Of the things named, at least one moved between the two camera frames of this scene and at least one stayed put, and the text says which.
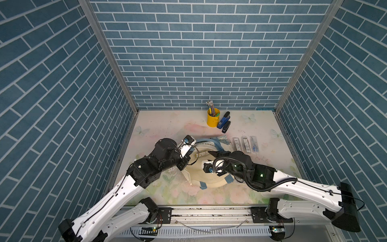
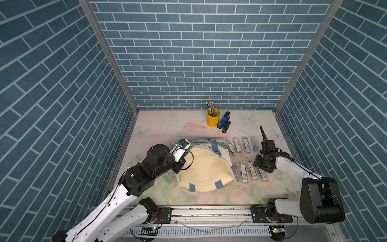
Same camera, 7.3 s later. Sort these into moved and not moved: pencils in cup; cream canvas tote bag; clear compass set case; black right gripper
Moved: black right gripper; cream canvas tote bag
Not moved: pencils in cup; clear compass set case
